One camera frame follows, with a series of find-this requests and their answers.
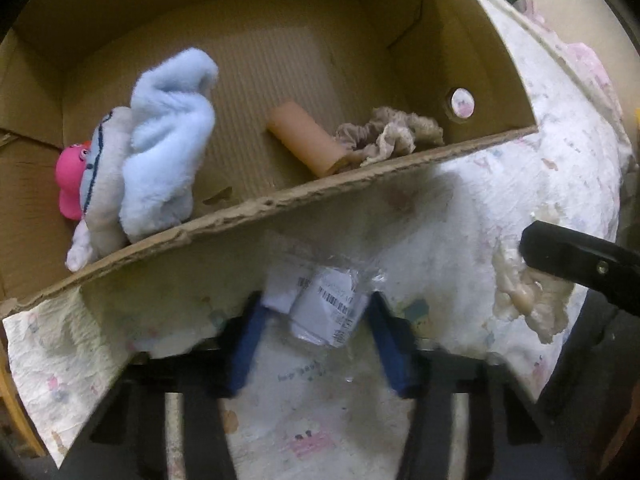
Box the clear plastic packet with label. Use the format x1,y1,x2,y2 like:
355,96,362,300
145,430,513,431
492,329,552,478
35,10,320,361
262,254,386,348

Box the light blue fluffy sock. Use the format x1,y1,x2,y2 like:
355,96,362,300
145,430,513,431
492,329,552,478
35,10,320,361
119,48,218,243

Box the beige translucent soft strip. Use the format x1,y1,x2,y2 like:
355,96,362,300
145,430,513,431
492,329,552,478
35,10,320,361
491,237,575,344

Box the orange foam cylinder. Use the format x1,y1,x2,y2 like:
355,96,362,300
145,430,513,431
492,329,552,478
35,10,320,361
267,101,349,178

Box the brown cardboard box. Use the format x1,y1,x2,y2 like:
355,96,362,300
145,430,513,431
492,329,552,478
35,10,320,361
1,0,537,315

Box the white patterned bed quilt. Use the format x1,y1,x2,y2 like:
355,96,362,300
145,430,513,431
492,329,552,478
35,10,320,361
1,0,632,467

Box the grey striped sock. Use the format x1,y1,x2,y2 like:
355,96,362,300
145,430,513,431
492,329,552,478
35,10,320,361
65,106,134,272

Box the beige scrunchie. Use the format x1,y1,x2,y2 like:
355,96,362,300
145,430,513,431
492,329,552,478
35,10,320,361
333,106,445,167

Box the pink rubber toy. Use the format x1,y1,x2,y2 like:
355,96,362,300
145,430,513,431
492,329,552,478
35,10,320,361
54,141,91,221

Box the pink fabric by wall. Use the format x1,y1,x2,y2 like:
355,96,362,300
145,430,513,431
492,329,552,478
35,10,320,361
566,42,623,120

